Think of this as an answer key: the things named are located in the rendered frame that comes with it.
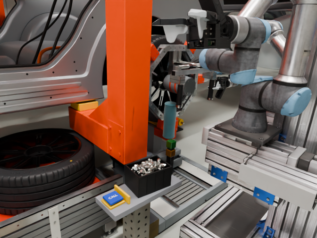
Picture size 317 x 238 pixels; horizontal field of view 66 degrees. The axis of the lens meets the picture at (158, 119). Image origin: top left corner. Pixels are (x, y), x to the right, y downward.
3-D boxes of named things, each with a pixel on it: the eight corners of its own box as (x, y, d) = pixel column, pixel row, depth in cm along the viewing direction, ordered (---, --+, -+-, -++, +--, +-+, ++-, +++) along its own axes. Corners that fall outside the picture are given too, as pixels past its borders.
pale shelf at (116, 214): (160, 171, 145) (160, 167, 144) (181, 184, 133) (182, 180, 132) (95, 201, 117) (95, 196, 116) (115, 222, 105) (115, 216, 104)
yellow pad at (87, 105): (88, 103, 179) (88, 97, 178) (98, 108, 170) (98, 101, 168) (70, 106, 170) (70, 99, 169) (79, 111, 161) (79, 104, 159)
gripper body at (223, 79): (213, 77, 184) (222, 75, 192) (212, 88, 186) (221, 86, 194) (222, 78, 178) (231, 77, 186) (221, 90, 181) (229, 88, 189)
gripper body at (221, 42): (203, 47, 60) (237, 47, 66) (204, 9, 58) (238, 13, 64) (184, 48, 66) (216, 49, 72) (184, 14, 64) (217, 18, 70)
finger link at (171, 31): (152, 42, 65) (187, 41, 64) (152, 19, 63) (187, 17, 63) (153, 43, 68) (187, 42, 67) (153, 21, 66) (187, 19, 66)
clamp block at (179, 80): (174, 81, 160) (175, 73, 158) (185, 83, 154) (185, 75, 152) (169, 82, 157) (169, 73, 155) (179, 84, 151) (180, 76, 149)
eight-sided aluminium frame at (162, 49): (188, 109, 211) (195, 44, 193) (195, 112, 207) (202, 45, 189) (139, 123, 176) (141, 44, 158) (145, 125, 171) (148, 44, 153)
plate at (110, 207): (115, 194, 118) (115, 192, 118) (125, 202, 113) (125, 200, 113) (101, 201, 113) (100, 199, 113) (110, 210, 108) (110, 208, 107)
